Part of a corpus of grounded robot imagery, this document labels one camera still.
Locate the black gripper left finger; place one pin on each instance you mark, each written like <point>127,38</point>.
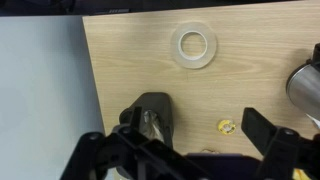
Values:
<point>100,150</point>

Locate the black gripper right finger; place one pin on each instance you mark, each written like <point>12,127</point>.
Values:
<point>276,143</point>

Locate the black plastic bin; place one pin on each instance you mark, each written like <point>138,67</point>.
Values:
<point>163,100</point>

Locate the small yellow striped squash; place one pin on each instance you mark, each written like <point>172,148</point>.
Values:
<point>221,125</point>

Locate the clear tape roll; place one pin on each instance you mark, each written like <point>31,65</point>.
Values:
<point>175,45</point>

